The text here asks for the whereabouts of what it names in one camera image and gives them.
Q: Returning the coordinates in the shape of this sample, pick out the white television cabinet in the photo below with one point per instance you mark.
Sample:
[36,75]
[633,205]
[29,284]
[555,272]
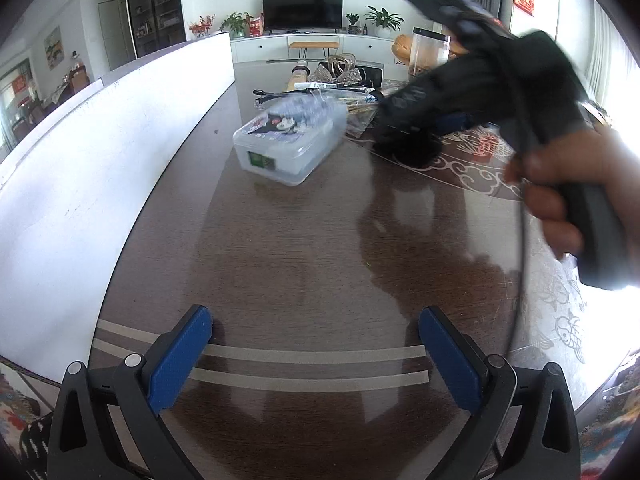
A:
[260,50]

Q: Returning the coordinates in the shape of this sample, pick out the colourful patterned rug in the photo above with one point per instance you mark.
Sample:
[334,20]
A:
[20,425]

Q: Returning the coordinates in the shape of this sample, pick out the plastic lotion bottle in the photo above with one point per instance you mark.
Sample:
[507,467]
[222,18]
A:
[301,77]

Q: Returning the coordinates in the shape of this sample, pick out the bushy green potted plant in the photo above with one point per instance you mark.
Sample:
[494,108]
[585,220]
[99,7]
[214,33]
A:
[236,24]

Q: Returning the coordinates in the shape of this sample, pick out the dark glass bookcase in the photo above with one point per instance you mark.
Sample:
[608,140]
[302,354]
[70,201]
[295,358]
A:
[155,10]

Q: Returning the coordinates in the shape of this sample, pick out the person's right hand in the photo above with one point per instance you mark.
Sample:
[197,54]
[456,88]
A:
[555,170]

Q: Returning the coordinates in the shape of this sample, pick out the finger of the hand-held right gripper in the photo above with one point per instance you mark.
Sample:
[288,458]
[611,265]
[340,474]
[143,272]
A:
[452,122]
[407,147]

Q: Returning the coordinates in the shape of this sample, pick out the white partition panel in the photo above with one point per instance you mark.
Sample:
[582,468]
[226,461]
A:
[100,160]

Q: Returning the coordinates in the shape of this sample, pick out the clear plastic packet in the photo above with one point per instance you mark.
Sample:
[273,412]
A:
[362,115]

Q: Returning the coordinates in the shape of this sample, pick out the white door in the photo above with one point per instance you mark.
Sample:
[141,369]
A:
[110,35]

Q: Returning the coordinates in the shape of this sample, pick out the red gift box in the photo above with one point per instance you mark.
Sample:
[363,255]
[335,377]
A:
[256,25]

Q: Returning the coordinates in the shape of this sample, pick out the small green potted plant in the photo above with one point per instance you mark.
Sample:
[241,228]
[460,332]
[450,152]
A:
[352,22]

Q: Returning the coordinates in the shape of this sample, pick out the black flat television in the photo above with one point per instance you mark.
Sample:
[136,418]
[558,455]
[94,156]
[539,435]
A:
[302,10]

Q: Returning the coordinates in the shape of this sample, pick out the clear plastic storage box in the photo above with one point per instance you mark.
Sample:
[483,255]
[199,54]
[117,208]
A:
[285,150]

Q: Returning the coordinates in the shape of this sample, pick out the red window decoration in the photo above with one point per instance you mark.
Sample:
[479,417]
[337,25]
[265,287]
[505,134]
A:
[20,84]

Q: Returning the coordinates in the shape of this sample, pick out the orange lounge chair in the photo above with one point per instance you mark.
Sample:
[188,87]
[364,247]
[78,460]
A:
[401,49]

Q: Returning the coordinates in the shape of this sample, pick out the large leafy potted plant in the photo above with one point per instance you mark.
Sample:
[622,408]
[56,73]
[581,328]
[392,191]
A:
[384,20]

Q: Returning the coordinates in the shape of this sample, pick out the black cardboard box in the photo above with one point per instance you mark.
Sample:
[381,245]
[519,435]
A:
[372,74]

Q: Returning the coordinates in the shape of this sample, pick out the framed landscape painting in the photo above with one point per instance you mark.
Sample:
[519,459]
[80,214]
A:
[54,46]

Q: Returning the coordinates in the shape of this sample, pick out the red flower arrangement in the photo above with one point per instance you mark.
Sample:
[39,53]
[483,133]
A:
[202,25]

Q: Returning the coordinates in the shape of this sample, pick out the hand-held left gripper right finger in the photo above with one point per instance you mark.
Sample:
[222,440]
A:
[447,360]

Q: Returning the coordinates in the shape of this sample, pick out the wooden stool with metal legs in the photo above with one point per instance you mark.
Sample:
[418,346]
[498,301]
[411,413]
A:
[313,44]

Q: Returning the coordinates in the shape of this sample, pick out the tall clear plastic jar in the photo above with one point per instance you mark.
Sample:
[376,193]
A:
[425,55]

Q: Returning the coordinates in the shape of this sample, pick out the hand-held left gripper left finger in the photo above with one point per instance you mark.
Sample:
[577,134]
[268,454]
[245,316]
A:
[180,355]

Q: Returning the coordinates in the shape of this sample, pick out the silver foil ornament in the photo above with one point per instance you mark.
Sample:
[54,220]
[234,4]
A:
[335,72]

